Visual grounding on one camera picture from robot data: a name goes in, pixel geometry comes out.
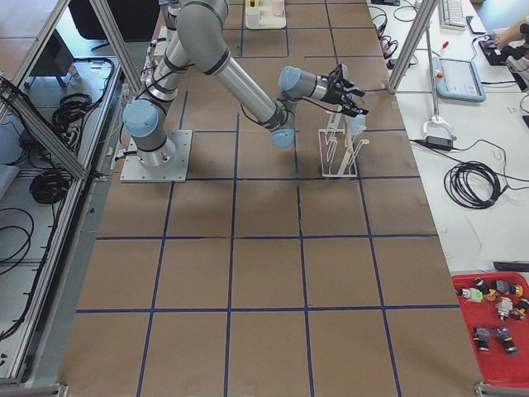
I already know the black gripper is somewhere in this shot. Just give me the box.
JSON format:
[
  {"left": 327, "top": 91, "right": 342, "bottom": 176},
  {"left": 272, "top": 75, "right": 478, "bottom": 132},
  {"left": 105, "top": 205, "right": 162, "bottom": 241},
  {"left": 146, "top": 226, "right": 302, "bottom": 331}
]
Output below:
[{"left": 314, "top": 64, "right": 369, "bottom": 116}]

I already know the light blue plastic cup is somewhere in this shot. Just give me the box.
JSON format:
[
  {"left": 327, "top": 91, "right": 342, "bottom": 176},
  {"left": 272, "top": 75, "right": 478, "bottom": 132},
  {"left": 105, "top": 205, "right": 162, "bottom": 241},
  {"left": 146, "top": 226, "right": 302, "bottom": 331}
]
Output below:
[{"left": 347, "top": 114, "right": 366, "bottom": 136}]

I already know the pale green plastic cup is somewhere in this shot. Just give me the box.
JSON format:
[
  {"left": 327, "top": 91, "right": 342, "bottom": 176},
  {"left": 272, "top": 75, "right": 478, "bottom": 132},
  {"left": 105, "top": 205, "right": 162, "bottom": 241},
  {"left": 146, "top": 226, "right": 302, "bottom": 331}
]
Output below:
[{"left": 245, "top": 7, "right": 260, "bottom": 29}]

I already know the pink plastic cup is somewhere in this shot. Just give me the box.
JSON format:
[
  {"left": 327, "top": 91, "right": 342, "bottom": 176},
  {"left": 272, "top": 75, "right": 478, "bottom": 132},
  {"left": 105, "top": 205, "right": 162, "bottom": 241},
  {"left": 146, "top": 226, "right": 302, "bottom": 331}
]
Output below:
[{"left": 270, "top": 0, "right": 285, "bottom": 17}]

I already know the person's hand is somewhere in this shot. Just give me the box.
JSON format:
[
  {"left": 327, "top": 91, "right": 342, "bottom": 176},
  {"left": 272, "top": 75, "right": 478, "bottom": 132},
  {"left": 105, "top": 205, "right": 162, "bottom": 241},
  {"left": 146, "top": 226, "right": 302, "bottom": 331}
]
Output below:
[{"left": 490, "top": 20, "right": 527, "bottom": 47}]

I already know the long reach grabber tool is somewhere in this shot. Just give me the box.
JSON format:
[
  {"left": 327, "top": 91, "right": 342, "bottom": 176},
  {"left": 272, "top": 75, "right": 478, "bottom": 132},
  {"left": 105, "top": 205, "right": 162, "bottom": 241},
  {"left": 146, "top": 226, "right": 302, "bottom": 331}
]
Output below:
[{"left": 422, "top": 26, "right": 455, "bottom": 141}]

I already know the black power adapter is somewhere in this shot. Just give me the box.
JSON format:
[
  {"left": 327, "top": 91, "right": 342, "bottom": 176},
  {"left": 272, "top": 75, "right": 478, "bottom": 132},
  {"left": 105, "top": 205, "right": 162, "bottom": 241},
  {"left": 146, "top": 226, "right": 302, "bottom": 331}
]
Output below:
[{"left": 425, "top": 136, "right": 454, "bottom": 151}]

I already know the blue teach pendant tablet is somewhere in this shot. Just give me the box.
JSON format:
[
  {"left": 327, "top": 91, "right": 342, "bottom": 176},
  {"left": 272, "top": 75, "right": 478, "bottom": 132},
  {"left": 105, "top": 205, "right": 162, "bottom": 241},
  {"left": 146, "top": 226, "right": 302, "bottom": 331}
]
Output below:
[{"left": 433, "top": 57, "right": 486, "bottom": 103}]

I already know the beige serving tray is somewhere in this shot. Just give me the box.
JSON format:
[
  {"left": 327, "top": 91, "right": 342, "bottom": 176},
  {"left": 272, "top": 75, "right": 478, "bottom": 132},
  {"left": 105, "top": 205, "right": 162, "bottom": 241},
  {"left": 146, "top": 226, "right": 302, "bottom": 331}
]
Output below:
[{"left": 245, "top": 7, "right": 287, "bottom": 30}]

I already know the white keyboard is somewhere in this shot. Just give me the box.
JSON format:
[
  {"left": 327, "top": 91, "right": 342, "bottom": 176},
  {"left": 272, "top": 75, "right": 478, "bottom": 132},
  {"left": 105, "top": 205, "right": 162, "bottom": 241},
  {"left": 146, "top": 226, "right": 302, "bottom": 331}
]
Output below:
[{"left": 438, "top": 0, "right": 466, "bottom": 30}]

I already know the red parts tray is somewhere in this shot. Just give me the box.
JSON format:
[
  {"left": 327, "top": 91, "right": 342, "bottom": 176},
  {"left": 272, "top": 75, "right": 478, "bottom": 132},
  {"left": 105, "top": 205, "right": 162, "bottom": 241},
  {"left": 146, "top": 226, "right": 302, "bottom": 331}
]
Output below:
[{"left": 452, "top": 271, "right": 528, "bottom": 389}]

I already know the white wire cup rack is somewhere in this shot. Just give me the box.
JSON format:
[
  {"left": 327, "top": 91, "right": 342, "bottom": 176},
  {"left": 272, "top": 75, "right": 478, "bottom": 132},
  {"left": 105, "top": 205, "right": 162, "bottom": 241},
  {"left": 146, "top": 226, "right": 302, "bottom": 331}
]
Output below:
[{"left": 318, "top": 105, "right": 369, "bottom": 179}]

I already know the aluminium frame post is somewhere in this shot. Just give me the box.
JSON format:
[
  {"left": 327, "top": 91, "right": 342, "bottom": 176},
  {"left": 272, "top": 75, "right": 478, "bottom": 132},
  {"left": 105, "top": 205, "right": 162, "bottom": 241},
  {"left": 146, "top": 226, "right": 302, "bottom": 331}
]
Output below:
[{"left": 387, "top": 0, "right": 438, "bottom": 93}]

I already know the coiled black cable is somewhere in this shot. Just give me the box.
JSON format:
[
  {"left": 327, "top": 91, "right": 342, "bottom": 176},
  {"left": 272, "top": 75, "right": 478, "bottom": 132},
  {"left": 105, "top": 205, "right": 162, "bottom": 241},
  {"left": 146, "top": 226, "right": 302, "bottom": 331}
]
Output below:
[{"left": 444, "top": 160, "right": 502, "bottom": 208}]

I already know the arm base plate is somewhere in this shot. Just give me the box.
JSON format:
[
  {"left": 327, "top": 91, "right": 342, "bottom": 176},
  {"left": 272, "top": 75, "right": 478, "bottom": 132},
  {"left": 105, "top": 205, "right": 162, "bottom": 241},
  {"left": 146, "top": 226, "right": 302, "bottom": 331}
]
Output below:
[
  {"left": 148, "top": 25, "right": 168, "bottom": 56},
  {"left": 121, "top": 130, "right": 193, "bottom": 183}
]

